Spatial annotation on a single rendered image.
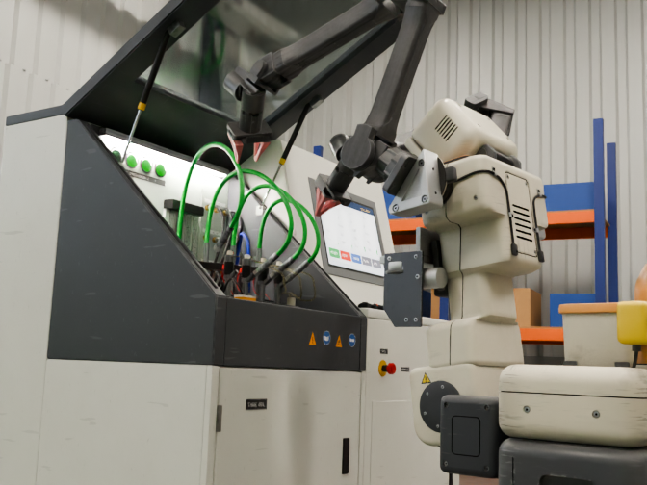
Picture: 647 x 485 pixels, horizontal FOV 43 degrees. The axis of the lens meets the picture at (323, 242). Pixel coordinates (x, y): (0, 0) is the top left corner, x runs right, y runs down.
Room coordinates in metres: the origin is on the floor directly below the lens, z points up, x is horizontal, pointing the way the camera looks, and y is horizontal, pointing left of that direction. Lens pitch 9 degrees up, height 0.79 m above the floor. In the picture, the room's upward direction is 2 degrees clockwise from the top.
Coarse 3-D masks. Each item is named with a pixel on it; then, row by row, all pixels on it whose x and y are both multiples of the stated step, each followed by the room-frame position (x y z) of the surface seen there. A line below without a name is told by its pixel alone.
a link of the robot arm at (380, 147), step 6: (378, 144) 1.65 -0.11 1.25; (384, 144) 1.64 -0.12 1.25; (378, 150) 1.65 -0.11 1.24; (384, 150) 1.64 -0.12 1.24; (378, 156) 1.65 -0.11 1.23; (372, 162) 1.65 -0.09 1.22; (366, 168) 1.66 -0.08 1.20; (372, 168) 1.67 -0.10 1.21; (354, 174) 1.68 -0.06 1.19; (360, 174) 1.68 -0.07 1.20; (366, 174) 1.69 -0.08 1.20; (372, 174) 1.69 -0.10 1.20; (378, 174) 1.70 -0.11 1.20; (372, 180) 1.71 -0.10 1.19
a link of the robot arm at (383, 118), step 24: (408, 0) 1.65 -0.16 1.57; (432, 0) 1.64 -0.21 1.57; (408, 24) 1.66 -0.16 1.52; (432, 24) 1.67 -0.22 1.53; (408, 48) 1.65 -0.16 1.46; (384, 72) 1.68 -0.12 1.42; (408, 72) 1.66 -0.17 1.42; (384, 96) 1.67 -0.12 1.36; (384, 120) 1.66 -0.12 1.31; (360, 144) 1.65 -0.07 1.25; (360, 168) 1.66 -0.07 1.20
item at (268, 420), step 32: (224, 384) 1.94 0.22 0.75; (256, 384) 2.04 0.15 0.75; (288, 384) 2.16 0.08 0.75; (320, 384) 2.28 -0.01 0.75; (352, 384) 2.43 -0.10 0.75; (224, 416) 1.95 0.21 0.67; (256, 416) 2.05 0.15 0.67; (288, 416) 2.16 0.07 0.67; (320, 416) 2.29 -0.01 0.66; (352, 416) 2.43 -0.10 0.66; (224, 448) 1.95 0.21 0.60; (256, 448) 2.05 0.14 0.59; (288, 448) 2.17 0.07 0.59; (320, 448) 2.29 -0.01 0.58; (352, 448) 2.44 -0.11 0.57; (224, 480) 1.96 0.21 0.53; (256, 480) 2.06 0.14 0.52; (288, 480) 2.17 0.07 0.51; (320, 480) 2.30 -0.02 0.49; (352, 480) 2.44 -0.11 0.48
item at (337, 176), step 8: (336, 168) 2.09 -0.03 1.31; (320, 176) 2.12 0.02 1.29; (328, 176) 2.15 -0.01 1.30; (336, 176) 2.08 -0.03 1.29; (344, 176) 2.08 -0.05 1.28; (352, 176) 2.08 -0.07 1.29; (328, 184) 2.10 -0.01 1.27; (336, 184) 2.09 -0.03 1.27; (344, 184) 2.09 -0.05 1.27; (336, 192) 2.10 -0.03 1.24; (344, 192) 2.12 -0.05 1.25; (336, 200) 2.09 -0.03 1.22
